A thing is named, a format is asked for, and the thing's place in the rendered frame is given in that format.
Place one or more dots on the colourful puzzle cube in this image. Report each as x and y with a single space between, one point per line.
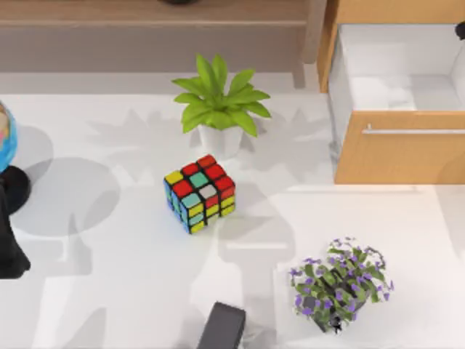
200 194

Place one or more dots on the pulled-out drawer grey inside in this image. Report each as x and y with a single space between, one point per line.
399 72

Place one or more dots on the blue globe on black stand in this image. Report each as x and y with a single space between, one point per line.
5 138

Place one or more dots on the wooden cabinet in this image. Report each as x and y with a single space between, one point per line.
381 11

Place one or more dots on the wooden open shelf unit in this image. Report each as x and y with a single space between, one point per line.
152 22

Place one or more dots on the dark rounded object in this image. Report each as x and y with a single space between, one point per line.
179 1

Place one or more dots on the dark grey box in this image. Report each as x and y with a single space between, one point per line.
221 327

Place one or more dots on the pale wooden drawer front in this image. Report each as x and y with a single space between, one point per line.
399 160

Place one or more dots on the black round object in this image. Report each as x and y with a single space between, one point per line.
460 31

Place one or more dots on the purple flowering plant in pot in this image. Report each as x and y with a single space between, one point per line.
338 287

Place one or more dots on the green plant in white pot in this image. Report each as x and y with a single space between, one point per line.
218 105

